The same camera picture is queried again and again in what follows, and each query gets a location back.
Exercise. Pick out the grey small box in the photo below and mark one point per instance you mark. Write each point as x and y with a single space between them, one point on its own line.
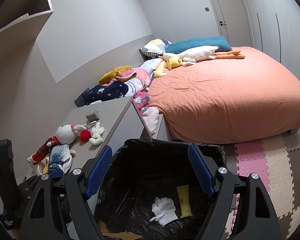
92 115

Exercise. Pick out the foam puzzle floor mat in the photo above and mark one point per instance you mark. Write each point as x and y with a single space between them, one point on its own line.
277 161

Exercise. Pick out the pink striped blanket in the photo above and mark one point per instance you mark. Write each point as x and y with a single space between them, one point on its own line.
134 83

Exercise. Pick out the wall shelf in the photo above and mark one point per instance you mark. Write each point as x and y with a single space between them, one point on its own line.
31 15

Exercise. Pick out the black wall socket panel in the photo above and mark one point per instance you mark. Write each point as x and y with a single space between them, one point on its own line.
82 99

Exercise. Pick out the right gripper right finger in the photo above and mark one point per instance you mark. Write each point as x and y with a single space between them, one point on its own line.
255 218

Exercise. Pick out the teal long pillow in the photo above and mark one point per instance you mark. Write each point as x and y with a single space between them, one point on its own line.
219 41

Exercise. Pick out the white wardrobe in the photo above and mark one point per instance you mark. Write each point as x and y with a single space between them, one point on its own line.
276 30

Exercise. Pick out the mustard yellow plush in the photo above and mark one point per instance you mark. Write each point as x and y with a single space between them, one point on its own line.
106 78

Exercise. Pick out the white polka dot pillow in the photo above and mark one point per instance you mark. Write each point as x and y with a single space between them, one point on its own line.
150 66

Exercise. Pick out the navy patterned blanket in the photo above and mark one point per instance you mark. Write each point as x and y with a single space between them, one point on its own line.
116 90

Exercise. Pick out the checkered patchwork pillow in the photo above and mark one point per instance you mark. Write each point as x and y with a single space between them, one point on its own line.
155 48

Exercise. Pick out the white cloth glove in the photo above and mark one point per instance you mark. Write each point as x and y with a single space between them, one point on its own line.
164 211

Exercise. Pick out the white bunny plush doll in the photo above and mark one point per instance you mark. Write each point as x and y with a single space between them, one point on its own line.
65 134

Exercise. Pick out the bed with orange sheet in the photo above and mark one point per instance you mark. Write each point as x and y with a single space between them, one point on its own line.
225 101

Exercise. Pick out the black lined trash bin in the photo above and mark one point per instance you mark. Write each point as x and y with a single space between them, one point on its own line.
141 170

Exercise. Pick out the grey bedroom door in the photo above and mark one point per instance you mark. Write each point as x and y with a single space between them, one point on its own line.
232 21

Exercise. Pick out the white goose plush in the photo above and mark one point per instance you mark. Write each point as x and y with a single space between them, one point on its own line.
203 53

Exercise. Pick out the red heart plush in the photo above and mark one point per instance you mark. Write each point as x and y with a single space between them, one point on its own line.
85 135

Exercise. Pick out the yellow chip bag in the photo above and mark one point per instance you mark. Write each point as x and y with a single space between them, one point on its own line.
40 168

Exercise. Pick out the white knotted cloth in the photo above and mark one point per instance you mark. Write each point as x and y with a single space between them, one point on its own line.
96 134

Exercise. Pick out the yellow snack wrapper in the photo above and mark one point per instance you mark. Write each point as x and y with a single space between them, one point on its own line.
183 193

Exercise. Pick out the yellow duck plush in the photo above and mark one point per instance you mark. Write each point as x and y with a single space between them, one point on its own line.
173 62

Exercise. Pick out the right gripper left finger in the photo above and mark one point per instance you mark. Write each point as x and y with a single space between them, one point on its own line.
43 218

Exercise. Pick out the light pink fluffy cloth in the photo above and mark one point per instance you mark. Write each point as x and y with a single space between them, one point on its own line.
150 117

